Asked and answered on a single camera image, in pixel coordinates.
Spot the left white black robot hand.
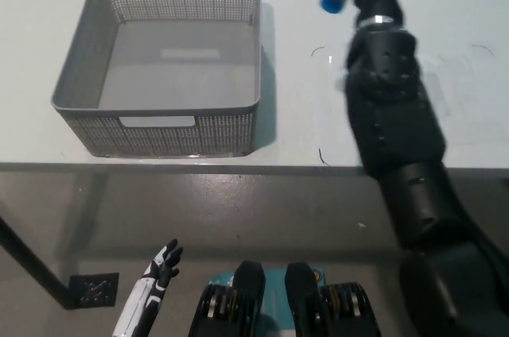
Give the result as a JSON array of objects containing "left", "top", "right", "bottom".
[{"left": 111, "top": 238, "right": 185, "bottom": 337}]

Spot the black table foot plate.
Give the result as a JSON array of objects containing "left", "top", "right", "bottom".
[{"left": 68, "top": 272, "right": 121, "bottom": 308}]

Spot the grey perforated plastic basket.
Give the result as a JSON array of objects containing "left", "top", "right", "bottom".
[{"left": 50, "top": 0, "right": 263, "bottom": 158}]

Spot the black metal table leg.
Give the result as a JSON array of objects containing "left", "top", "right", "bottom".
[{"left": 0, "top": 214, "right": 79, "bottom": 311}]

